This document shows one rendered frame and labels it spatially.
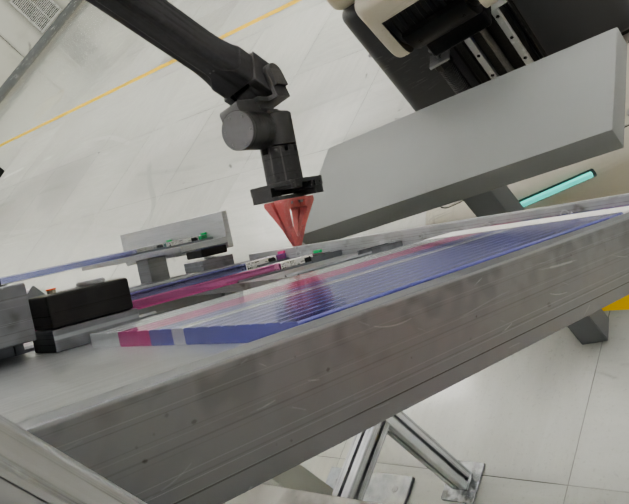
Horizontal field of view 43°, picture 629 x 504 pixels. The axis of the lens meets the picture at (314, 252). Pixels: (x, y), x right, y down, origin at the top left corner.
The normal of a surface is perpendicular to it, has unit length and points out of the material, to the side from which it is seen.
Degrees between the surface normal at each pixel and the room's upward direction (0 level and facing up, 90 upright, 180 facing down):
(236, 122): 48
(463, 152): 0
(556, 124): 0
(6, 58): 90
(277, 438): 90
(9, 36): 90
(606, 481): 0
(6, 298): 90
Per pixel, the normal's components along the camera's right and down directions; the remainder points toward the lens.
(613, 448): -0.62, -0.60
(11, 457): 0.69, -0.11
